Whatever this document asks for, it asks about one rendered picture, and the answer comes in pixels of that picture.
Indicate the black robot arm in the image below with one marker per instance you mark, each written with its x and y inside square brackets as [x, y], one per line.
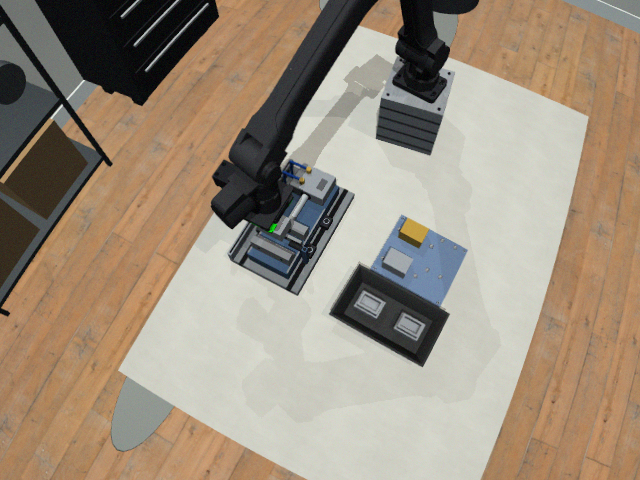
[274, 123]

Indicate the yellow brass block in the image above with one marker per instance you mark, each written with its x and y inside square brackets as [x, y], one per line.
[413, 233]

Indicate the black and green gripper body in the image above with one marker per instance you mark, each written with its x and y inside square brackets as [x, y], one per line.
[271, 211]

